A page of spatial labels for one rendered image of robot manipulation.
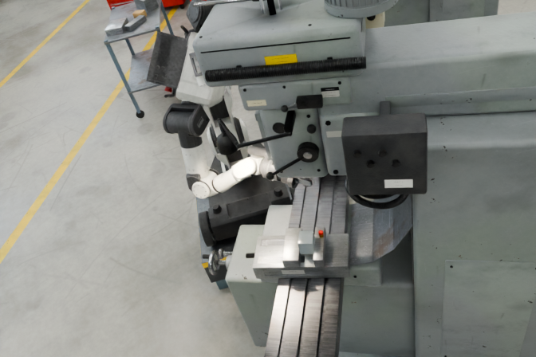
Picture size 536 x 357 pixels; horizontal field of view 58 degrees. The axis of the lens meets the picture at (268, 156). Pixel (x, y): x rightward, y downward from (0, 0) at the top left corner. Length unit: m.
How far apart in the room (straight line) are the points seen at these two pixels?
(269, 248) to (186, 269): 1.51
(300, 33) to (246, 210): 1.51
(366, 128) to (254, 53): 0.39
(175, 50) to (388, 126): 1.00
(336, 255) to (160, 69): 0.96
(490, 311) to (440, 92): 0.93
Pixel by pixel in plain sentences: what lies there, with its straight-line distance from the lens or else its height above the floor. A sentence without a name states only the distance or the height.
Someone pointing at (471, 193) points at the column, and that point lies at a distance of 1.52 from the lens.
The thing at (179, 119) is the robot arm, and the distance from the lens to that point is 1.92.
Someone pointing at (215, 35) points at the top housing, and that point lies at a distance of 1.39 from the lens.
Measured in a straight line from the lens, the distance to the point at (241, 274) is 2.14.
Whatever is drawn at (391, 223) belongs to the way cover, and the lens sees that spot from 1.91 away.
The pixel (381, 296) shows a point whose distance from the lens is 2.09.
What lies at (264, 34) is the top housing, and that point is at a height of 1.89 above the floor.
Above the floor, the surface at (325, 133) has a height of 1.53.
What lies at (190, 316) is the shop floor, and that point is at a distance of 3.08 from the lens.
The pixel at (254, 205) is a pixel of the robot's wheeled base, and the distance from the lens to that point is 2.66.
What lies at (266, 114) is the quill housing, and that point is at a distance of 1.50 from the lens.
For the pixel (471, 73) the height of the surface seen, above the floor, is 1.70.
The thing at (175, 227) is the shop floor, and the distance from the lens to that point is 3.58.
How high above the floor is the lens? 2.46
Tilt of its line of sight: 40 degrees down
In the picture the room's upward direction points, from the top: 15 degrees counter-clockwise
